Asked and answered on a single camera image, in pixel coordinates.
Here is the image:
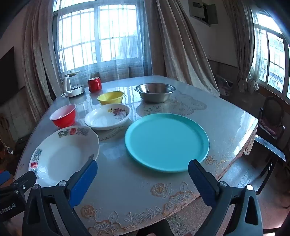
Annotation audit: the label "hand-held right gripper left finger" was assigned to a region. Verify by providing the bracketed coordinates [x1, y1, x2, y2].
[21, 159, 98, 236]

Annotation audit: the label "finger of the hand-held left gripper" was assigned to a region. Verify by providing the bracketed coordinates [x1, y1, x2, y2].
[0, 171, 37, 200]
[0, 171, 11, 186]

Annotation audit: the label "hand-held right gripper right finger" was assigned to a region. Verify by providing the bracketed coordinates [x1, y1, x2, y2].
[188, 159, 264, 236]

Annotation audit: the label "large white floral plate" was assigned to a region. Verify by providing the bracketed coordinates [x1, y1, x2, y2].
[28, 125, 100, 188]

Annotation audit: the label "teal plastic plate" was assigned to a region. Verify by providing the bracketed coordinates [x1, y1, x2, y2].
[125, 113, 210, 173]

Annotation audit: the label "red plastic bowl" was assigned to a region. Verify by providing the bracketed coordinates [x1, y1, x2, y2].
[49, 104, 77, 128]

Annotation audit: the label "small white floral plate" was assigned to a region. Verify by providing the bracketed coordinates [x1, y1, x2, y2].
[84, 103, 132, 131]

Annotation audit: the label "yellow plastic bowl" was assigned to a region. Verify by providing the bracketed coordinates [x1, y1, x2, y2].
[97, 91, 125, 105]

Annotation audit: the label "stainless steel bowl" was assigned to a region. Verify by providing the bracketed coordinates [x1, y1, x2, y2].
[134, 83, 176, 103]

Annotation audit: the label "white charger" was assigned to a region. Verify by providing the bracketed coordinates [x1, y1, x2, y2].
[0, 141, 14, 156]

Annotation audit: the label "red seat cushion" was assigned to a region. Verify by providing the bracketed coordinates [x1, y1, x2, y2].
[259, 117, 279, 139]

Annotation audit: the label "glass electric kettle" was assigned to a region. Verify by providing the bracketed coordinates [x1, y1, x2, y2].
[62, 71, 86, 98]

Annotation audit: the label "red mug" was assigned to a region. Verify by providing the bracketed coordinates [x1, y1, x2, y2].
[88, 77, 102, 93]

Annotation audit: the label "dark wooden chair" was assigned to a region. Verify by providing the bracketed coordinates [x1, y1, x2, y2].
[250, 96, 290, 196]

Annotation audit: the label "beige curtain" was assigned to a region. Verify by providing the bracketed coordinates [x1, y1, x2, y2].
[23, 0, 66, 118]
[145, 0, 220, 97]

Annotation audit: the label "sheer white curtain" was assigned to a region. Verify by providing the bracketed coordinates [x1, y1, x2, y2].
[53, 0, 150, 79]

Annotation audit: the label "side barred window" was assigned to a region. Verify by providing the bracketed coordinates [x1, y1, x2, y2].
[249, 9, 290, 100]

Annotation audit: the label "tied cream curtain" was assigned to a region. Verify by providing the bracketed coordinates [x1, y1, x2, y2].
[229, 0, 260, 94]

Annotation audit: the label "large barred window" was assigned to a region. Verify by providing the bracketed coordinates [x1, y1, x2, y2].
[53, 0, 148, 75]

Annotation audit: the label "dark wall television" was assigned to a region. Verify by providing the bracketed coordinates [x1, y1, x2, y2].
[0, 46, 19, 105]

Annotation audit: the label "wall electrical box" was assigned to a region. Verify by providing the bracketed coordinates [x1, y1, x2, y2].
[189, 0, 218, 26]

